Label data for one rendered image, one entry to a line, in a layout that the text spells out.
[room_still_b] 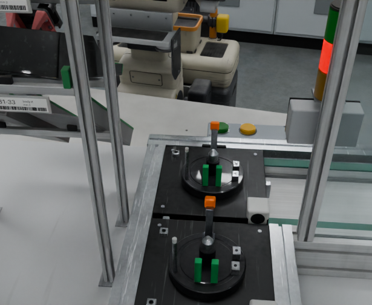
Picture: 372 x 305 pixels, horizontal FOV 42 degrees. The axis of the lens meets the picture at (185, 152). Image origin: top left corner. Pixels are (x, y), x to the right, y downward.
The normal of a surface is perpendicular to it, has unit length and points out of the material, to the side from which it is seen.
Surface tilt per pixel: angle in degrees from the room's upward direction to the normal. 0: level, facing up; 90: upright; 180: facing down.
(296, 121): 90
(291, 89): 0
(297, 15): 90
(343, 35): 90
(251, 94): 0
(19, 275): 0
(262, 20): 90
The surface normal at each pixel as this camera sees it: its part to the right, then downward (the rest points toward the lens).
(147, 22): -0.25, 0.58
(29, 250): 0.00, -0.80
